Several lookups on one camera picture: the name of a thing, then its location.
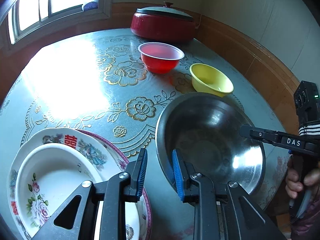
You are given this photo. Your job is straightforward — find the white plate red characters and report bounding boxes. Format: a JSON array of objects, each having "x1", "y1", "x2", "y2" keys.
[{"x1": 7, "y1": 128, "x2": 129, "y2": 239}]

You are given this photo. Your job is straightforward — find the large purple floral plate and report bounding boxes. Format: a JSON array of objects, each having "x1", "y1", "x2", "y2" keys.
[{"x1": 75, "y1": 130, "x2": 152, "y2": 239}]

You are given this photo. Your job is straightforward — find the small white rose dish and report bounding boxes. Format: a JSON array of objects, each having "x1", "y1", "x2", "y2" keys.
[{"x1": 15, "y1": 144, "x2": 105, "y2": 229}]

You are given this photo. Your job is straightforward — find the stainless steel bowl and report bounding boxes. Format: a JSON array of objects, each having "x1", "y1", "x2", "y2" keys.
[{"x1": 156, "y1": 93, "x2": 265, "y2": 194}]

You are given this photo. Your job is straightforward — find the yellow bowl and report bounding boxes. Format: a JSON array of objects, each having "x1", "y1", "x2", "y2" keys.
[{"x1": 189, "y1": 63, "x2": 234, "y2": 98}]

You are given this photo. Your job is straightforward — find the red plastic bowl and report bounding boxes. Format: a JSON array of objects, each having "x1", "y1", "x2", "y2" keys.
[{"x1": 138, "y1": 42, "x2": 184, "y2": 74}]

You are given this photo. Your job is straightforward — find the person right hand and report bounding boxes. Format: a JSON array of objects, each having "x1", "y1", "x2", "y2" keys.
[{"x1": 285, "y1": 155, "x2": 320, "y2": 200}]

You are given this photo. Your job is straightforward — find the pink jacket right sleeve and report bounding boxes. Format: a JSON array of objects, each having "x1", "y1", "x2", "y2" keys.
[{"x1": 291, "y1": 191, "x2": 319, "y2": 239}]

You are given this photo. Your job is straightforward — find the floral plastic tablecloth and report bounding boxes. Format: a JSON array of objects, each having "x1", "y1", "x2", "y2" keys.
[{"x1": 1, "y1": 29, "x2": 283, "y2": 239}]

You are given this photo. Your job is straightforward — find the red pot with lid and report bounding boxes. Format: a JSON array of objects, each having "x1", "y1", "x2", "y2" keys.
[{"x1": 131, "y1": 2, "x2": 196, "y2": 43}]

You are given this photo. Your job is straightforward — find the blue object on windowsill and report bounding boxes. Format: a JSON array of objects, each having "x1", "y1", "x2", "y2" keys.
[{"x1": 81, "y1": 0, "x2": 99, "y2": 11}]

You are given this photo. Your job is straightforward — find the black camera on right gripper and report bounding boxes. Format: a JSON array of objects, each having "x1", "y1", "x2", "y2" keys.
[{"x1": 293, "y1": 81, "x2": 319, "y2": 138}]

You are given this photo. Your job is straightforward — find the window with frame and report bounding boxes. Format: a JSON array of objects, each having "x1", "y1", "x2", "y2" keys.
[{"x1": 1, "y1": 0, "x2": 112, "y2": 51}]

